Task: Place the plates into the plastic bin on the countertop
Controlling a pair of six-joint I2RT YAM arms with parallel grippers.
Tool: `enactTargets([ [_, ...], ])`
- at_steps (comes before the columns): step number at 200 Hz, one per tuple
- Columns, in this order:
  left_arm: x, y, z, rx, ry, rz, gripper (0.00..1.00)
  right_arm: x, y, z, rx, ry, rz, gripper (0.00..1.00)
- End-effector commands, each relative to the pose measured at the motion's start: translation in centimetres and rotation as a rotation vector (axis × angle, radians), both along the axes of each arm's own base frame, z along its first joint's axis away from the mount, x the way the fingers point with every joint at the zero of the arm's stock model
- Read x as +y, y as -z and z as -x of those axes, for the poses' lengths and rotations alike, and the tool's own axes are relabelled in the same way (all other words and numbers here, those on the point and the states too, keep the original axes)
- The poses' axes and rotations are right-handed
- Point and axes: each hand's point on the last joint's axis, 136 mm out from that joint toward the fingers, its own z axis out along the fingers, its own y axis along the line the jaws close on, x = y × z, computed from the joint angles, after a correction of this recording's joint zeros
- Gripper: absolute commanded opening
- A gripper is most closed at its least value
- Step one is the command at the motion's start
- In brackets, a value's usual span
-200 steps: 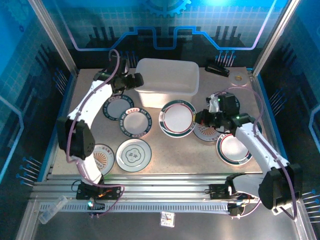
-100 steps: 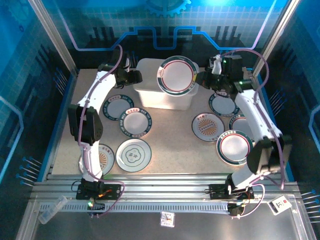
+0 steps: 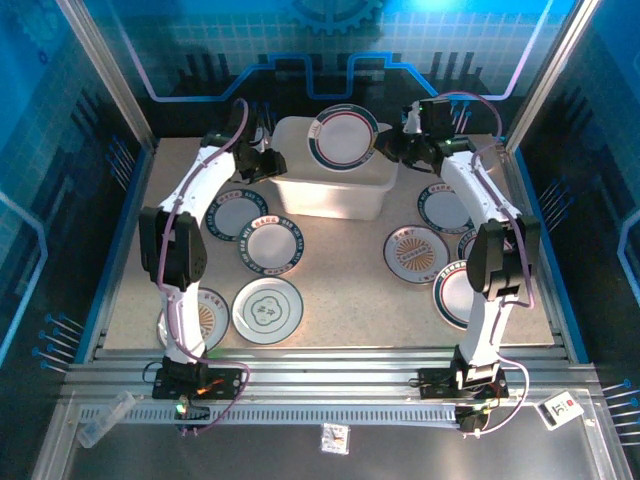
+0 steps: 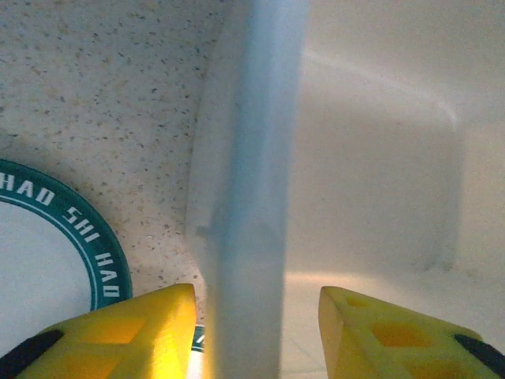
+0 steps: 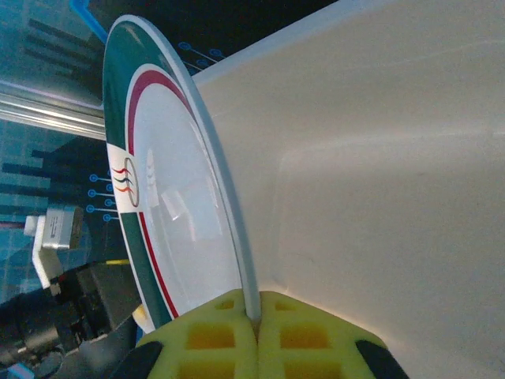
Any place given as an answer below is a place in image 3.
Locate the white plate red navy rim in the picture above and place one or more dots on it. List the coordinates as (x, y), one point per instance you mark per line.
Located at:
(466, 247)

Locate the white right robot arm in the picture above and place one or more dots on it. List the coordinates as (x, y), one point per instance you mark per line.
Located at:
(475, 185)

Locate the white plastic bin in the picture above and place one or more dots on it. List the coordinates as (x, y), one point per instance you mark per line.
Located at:
(330, 200)

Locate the aluminium frame post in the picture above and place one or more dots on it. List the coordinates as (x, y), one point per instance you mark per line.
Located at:
(550, 75)
(105, 75)

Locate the clear plastic box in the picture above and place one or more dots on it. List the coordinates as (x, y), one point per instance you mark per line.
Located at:
(100, 425)

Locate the blue table side rail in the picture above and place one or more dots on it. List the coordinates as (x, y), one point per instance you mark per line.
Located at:
(134, 200)

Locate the white plate orange sunburst print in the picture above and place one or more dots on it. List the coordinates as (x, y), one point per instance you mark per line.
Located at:
(212, 320)
(416, 255)

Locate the white plate navy lettered rim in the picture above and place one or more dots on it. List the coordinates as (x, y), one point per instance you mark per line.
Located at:
(271, 245)
(440, 210)
(232, 212)

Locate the white plate green red rim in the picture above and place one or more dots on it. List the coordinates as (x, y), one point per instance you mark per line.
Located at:
(452, 295)
(344, 137)

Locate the aluminium frame rail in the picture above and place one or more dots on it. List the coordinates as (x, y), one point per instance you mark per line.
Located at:
(325, 375)

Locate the white card red logo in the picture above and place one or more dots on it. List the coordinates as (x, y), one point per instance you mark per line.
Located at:
(560, 410)

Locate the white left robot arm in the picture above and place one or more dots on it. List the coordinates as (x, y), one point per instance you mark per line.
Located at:
(200, 180)

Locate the white plate green clover print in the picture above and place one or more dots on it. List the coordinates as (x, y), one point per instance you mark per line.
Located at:
(267, 310)

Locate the small white packet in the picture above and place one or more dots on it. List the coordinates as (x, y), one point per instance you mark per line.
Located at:
(334, 439)

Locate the small controller board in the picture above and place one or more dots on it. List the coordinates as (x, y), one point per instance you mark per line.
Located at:
(192, 412)
(472, 420)

